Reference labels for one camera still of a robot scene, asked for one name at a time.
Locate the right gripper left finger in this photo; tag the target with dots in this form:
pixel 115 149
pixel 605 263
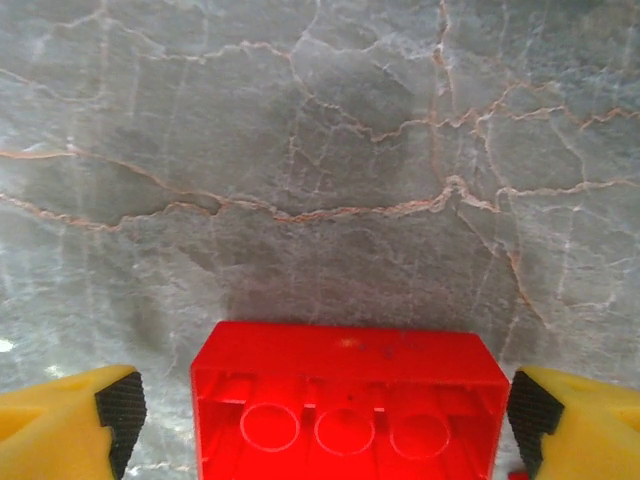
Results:
pixel 50 425

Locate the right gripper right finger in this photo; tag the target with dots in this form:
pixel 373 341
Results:
pixel 595 425

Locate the long red lego brick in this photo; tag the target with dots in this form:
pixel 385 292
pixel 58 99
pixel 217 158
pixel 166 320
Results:
pixel 345 360

